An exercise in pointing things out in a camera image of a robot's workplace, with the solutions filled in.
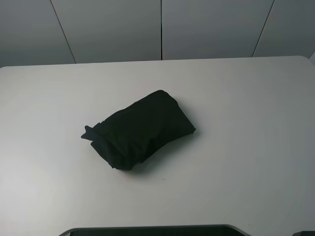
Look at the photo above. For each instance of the black printed t-shirt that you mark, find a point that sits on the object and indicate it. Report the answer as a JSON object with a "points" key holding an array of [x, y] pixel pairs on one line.
{"points": [[131, 135]]}

